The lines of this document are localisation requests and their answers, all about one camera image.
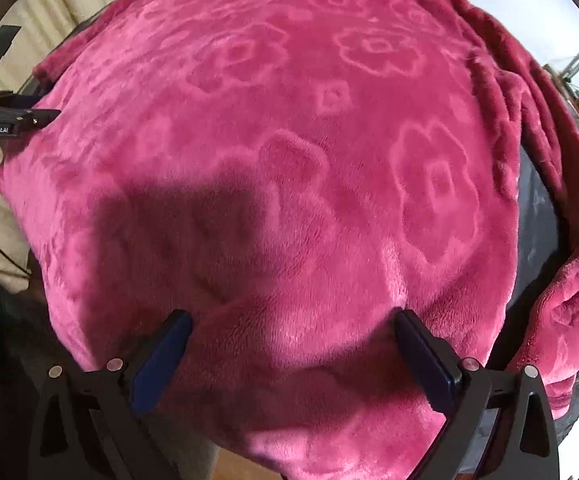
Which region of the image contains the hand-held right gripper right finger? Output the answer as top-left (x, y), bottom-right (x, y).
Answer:
top-left (394, 309), bottom-right (560, 480)

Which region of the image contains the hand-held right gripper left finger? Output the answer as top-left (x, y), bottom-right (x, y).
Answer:
top-left (27, 310), bottom-right (193, 480)

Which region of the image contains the black bed sheet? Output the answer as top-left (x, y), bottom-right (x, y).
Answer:
top-left (507, 145), bottom-right (579, 441)

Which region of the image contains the pink fleece garment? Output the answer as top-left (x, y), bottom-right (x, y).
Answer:
top-left (0, 0), bottom-right (579, 480)

